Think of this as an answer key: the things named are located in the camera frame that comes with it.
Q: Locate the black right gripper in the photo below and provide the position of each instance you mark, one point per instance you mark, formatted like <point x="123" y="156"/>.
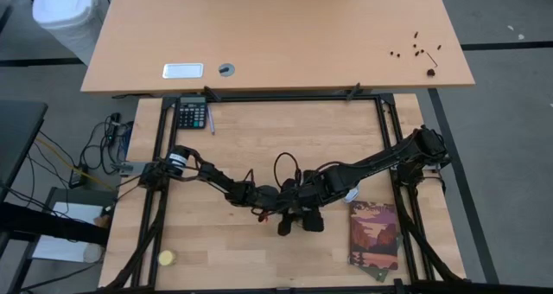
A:
<point x="315" y="190"/>

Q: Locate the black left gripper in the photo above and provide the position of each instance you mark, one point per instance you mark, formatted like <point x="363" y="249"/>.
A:
<point x="270" y="199"/>

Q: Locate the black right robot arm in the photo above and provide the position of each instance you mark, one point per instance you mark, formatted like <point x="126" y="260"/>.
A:
<point x="380" y="157"/>

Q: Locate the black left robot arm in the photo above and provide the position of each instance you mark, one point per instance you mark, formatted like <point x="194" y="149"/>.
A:
<point x="220" y="181"/>

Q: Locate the landscape picture postcard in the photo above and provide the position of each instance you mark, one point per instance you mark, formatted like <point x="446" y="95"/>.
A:
<point x="373" y="238"/>

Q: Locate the silver purple pen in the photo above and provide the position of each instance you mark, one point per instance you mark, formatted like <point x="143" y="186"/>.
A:
<point x="211" y="123"/>

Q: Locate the dark green card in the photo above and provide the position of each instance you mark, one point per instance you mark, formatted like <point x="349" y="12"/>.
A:
<point x="378" y="274"/>

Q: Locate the black desk calculator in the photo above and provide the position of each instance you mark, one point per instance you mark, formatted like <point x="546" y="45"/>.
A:
<point x="191" y="112"/>

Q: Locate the yellow tape roll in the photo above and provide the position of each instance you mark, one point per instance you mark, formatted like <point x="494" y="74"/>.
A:
<point x="167" y="258"/>

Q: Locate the silver rectangular desk plate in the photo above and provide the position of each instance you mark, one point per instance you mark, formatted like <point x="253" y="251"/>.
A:
<point x="183" y="70"/>

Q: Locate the small black knob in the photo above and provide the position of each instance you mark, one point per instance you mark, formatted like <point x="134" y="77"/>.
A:
<point x="430" y="72"/>

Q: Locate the light brown desk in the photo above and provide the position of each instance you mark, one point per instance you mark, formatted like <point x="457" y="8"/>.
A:
<point x="276" y="26"/>

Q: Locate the black power strip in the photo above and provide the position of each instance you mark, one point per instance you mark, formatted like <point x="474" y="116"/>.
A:
<point x="114" y="125"/>

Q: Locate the black allen key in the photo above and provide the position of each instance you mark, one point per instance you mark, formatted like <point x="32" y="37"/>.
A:
<point x="432" y="59"/>

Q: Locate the black power adapter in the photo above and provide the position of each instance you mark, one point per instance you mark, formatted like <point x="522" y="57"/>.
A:
<point x="78" y="179"/>

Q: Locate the white paper sheet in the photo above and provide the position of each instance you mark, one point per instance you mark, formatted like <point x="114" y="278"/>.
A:
<point x="60" y="251"/>

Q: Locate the black side table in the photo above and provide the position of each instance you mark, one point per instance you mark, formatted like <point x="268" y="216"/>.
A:
<point x="17" y="134"/>

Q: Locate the white waste bin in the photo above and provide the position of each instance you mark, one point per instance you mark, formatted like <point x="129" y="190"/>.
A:
<point x="65" y="8"/>

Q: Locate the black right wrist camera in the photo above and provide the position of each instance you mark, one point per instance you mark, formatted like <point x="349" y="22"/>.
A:
<point x="312" y="220"/>

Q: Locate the black aluminium table frame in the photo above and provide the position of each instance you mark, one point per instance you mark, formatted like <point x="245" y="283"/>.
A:
<point x="302" y="98"/>

